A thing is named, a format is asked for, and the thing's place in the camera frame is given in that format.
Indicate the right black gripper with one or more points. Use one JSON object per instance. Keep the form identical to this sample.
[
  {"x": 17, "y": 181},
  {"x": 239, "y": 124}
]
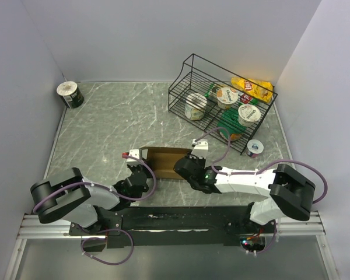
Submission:
[{"x": 203, "y": 161}]

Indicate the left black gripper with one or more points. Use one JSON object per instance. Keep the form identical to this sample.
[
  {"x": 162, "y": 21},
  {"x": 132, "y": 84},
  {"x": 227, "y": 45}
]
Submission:
[{"x": 132, "y": 167}]

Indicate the brown cardboard box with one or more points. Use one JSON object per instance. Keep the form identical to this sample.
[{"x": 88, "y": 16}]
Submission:
[{"x": 162, "y": 160}]

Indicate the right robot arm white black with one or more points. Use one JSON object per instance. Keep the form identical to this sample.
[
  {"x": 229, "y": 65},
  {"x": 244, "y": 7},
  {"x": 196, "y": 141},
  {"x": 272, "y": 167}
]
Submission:
[{"x": 287, "y": 192}]

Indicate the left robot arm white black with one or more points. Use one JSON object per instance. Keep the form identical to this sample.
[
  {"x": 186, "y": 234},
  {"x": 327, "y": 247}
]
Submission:
[{"x": 71, "y": 197}]

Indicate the green snack package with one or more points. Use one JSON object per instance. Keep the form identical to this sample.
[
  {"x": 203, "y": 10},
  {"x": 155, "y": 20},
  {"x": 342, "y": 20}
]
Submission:
[{"x": 230, "y": 122}]

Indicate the small blue white cup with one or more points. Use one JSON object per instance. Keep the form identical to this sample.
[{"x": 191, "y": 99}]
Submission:
[{"x": 254, "y": 148}]

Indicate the wrapped toilet paper roll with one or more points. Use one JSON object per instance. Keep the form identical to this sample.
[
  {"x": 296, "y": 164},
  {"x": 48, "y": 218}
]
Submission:
[{"x": 195, "y": 106}]

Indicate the yogurt cup lower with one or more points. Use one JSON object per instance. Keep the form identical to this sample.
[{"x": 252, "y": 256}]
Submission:
[{"x": 248, "y": 115}]

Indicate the yogurt cup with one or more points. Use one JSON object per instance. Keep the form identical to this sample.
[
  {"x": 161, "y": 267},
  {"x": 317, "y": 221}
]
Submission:
[
  {"x": 226, "y": 97},
  {"x": 248, "y": 115}
]

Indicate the yogurt cup upper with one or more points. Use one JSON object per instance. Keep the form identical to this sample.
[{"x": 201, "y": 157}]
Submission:
[{"x": 226, "y": 97}]

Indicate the red green snack packet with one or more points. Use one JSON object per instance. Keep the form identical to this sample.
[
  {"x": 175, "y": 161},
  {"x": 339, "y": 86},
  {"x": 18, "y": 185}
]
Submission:
[{"x": 243, "y": 97}]

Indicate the yellow chips bag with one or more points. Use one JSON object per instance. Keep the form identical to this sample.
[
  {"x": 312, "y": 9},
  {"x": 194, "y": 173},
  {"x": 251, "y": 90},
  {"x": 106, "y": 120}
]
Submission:
[{"x": 261, "y": 90}]

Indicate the black chip can white lid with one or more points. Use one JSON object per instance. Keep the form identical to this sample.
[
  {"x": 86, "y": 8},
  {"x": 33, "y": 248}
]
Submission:
[{"x": 70, "y": 94}]

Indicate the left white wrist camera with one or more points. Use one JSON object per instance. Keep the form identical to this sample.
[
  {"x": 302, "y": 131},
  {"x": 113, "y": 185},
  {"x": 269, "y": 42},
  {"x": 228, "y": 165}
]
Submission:
[{"x": 133, "y": 157}]

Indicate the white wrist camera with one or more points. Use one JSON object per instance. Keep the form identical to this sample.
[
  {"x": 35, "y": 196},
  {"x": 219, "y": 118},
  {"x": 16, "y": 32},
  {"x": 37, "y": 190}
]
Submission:
[
  {"x": 133, "y": 157},
  {"x": 200, "y": 148}
]

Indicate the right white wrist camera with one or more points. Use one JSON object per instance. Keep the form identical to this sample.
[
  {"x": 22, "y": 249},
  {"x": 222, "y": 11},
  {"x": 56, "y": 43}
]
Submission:
[{"x": 200, "y": 148}]

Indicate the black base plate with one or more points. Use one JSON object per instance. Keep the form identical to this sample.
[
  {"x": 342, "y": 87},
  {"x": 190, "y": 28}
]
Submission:
[{"x": 170, "y": 226}]

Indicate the black wire basket rack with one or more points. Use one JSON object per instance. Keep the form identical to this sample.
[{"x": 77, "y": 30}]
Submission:
[{"x": 215, "y": 99}]

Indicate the aluminium rail frame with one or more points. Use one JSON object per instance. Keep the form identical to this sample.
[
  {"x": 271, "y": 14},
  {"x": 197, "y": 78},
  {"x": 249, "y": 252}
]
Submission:
[{"x": 31, "y": 228}]

